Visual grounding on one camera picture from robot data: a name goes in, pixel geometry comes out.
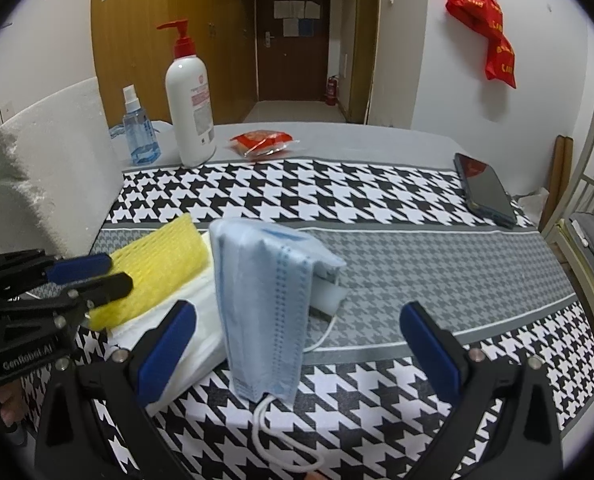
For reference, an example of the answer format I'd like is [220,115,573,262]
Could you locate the white foam box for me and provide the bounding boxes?
[0,76,125,281]

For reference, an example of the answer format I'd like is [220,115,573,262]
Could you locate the white paper towel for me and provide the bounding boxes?
[108,230,228,403]

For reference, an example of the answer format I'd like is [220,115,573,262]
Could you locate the dark brown entrance door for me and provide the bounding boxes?
[254,0,332,103]

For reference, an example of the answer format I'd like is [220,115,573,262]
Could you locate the wooden side door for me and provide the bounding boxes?
[347,0,382,126]

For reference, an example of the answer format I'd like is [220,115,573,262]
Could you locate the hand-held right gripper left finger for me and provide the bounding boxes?
[34,299,198,480]

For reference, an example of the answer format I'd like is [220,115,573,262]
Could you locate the white plastic bag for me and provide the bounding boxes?
[517,187,550,226]

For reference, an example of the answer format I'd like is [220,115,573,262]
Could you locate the blue face mask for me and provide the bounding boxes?
[209,217,348,473]

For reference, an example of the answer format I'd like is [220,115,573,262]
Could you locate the yellow foam net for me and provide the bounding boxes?
[88,212,212,332]

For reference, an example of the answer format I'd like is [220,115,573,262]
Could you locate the red plastic bag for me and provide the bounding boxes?
[444,0,518,90]

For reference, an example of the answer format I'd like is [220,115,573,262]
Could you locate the wooden wardrobe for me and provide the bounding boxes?
[91,0,258,133]

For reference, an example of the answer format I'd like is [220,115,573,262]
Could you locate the person's left hand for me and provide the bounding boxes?
[0,380,32,433]

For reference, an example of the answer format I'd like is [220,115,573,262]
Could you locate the houndstooth blanket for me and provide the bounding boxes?
[17,122,594,480]

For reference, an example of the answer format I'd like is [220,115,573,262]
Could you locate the blue spray bottle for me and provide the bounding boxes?
[122,85,162,166]

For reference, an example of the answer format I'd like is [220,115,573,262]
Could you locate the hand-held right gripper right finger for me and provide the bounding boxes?
[399,301,565,480]

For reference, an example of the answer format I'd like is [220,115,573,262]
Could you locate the white pump bottle red cap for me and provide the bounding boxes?
[157,19,218,168]

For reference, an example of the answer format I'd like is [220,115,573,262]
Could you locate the wooden boards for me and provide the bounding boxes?
[547,135,576,216]

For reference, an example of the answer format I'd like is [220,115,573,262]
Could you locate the black smartphone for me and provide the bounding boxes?
[453,152,518,228]

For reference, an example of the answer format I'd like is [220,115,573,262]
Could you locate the red snack packet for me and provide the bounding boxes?
[228,129,300,161]

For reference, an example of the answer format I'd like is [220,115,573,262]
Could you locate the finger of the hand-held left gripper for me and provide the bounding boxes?
[0,272,134,328]
[0,249,114,288]

